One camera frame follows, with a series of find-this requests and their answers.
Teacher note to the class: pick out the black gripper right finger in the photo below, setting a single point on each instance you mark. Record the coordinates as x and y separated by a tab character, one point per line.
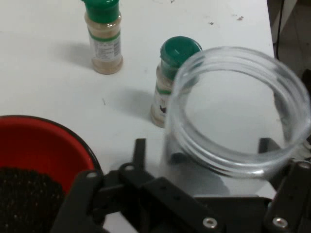
291	201

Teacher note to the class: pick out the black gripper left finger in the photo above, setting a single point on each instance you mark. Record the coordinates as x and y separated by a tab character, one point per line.
97	206

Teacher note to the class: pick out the clear plastic jar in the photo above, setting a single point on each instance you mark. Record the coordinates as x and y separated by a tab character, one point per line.
230	161

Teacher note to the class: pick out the black seeds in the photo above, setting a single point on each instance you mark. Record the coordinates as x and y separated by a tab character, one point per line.
24	199

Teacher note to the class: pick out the red bowl with black rim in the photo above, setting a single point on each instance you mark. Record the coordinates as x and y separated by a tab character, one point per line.
36	145

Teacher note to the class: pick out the green-lidded spice bottle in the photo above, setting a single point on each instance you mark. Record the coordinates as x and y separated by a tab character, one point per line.
104	48
161	97

